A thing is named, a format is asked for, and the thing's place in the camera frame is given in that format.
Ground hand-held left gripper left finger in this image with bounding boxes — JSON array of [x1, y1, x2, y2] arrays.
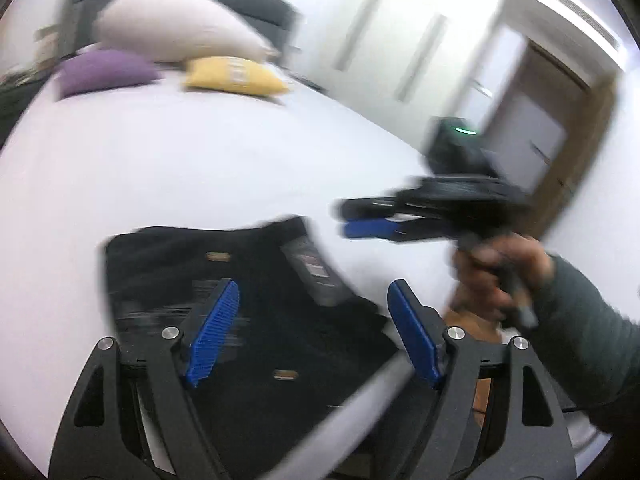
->
[[47, 277, 241, 480]]

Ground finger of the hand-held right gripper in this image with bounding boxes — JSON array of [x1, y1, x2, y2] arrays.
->
[[341, 217, 453, 245], [334, 194, 426, 222]]

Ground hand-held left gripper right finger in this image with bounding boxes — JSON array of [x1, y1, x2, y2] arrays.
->
[[387, 280, 578, 480]]

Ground black pants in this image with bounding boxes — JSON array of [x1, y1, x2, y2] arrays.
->
[[104, 215, 416, 413]]

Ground person's right forearm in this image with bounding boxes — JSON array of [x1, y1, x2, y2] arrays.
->
[[525, 254, 640, 433]]

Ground person's right hand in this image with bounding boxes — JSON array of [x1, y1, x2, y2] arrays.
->
[[450, 234, 557, 333]]

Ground white door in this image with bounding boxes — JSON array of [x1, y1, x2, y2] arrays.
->
[[477, 40, 618, 233]]

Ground white wardrobe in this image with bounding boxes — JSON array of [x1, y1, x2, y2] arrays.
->
[[295, 0, 513, 128]]

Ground bed with grey headboard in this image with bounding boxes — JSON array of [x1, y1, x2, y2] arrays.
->
[[0, 0, 453, 480]]

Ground yellow cushion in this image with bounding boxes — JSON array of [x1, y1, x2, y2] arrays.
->
[[181, 56, 292, 98]]

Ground white air vent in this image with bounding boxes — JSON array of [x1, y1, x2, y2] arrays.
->
[[531, 0, 625, 54]]

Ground large white pillow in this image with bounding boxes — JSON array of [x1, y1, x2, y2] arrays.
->
[[94, 0, 281, 64]]

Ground purple cushion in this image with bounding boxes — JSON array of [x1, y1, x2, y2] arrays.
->
[[56, 49, 162, 102]]

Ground dark nightstand with cables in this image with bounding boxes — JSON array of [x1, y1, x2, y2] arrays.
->
[[0, 72, 51, 147]]

